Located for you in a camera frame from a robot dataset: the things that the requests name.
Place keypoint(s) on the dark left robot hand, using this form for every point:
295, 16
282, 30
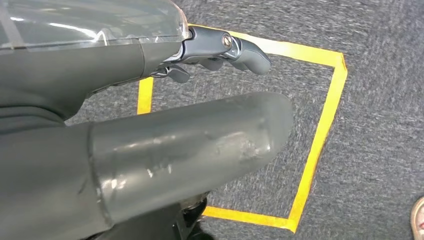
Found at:
165, 152

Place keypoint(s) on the yellow floor tape square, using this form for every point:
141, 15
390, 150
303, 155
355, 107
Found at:
331, 99

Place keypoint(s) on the person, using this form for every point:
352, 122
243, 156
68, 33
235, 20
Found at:
419, 218

